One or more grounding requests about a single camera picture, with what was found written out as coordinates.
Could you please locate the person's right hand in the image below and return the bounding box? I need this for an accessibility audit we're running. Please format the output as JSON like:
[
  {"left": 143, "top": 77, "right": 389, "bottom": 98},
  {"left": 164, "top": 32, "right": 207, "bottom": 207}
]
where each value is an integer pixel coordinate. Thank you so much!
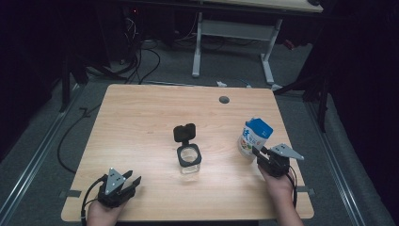
[{"left": 258, "top": 164, "right": 296, "bottom": 203}]

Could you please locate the person's left hand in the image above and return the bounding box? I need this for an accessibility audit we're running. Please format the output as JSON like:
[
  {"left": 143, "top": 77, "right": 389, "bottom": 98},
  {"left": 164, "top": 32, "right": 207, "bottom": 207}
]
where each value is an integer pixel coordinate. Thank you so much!
[{"left": 86, "top": 199, "right": 127, "bottom": 226}]

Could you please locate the right hand-held gripper black cable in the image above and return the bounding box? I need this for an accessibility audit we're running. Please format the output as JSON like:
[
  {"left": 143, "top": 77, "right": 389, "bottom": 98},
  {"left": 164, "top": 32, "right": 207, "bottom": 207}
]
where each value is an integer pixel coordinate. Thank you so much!
[{"left": 287, "top": 165, "right": 298, "bottom": 209}]

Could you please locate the metal floor rail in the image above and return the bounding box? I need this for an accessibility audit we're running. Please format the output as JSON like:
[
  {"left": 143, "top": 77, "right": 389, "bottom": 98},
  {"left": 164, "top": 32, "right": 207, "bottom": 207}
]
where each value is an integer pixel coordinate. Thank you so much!
[
  {"left": 304, "top": 99, "right": 367, "bottom": 226},
  {"left": 0, "top": 84, "right": 85, "bottom": 222}
]

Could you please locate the blue and white pouch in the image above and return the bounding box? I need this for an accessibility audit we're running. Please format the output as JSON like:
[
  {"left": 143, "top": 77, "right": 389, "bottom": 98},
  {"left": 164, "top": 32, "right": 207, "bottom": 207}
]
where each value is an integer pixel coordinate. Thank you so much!
[{"left": 236, "top": 117, "right": 274, "bottom": 158}]

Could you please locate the bundle of black floor cables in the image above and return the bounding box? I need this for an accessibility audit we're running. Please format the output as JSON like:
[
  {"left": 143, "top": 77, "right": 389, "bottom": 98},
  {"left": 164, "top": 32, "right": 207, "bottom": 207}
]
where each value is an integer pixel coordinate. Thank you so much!
[{"left": 120, "top": 15, "right": 162, "bottom": 86}]

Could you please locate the long black floor cable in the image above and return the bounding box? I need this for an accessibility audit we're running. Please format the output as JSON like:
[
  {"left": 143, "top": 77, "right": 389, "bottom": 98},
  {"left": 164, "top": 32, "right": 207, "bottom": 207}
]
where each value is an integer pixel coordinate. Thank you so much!
[{"left": 56, "top": 103, "right": 103, "bottom": 174}]

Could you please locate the hand-held gripper black cable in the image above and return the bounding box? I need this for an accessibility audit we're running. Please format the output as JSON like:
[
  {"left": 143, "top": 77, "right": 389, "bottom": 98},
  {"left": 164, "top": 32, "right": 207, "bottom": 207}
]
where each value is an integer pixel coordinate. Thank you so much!
[
  {"left": 80, "top": 174, "right": 108, "bottom": 226},
  {"left": 287, "top": 165, "right": 298, "bottom": 209}
]

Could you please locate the desk with white metal frame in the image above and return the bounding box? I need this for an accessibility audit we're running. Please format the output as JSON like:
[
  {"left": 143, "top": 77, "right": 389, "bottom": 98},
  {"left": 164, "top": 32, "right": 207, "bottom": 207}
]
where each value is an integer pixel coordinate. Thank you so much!
[{"left": 191, "top": 0, "right": 325, "bottom": 87}]

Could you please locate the clear jar with black lid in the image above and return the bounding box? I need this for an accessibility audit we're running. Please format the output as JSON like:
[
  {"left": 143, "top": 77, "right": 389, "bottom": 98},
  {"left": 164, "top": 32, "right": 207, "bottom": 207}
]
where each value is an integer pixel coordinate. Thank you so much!
[{"left": 172, "top": 122, "right": 203, "bottom": 176}]

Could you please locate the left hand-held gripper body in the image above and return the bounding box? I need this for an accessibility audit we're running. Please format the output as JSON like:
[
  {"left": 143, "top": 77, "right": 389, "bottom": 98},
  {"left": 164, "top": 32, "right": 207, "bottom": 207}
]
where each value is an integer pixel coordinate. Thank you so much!
[{"left": 97, "top": 168, "right": 135, "bottom": 209}]

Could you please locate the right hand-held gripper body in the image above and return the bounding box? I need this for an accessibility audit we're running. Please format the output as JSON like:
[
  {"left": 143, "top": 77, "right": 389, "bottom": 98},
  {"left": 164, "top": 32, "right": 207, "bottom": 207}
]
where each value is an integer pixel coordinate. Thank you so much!
[{"left": 257, "top": 143, "right": 305, "bottom": 179}]

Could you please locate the grey tape strip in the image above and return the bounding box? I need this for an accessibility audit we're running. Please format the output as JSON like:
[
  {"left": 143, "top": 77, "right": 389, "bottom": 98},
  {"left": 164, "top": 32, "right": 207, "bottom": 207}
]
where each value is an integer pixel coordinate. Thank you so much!
[
  {"left": 295, "top": 185, "right": 316, "bottom": 194},
  {"left": 58, "top": 189, "right": 82, "bottom": 200}
]

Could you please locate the left hand-held gripper black cable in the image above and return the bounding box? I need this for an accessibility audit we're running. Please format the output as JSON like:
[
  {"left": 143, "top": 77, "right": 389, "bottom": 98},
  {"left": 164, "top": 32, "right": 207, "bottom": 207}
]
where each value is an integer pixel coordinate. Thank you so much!
[{"left": 80, "top": 174, "right": 108, "bottom": 226}]

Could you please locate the black metal stand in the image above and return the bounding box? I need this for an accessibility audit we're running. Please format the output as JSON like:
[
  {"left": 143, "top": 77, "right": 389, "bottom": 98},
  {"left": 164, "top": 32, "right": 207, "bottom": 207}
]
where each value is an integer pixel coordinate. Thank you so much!
[
  {"left": 273, "top": 59, "right": 331, "bottom": 134},
  {"left": 58, "top": 56, "right": 89, "bottom": 114}
]

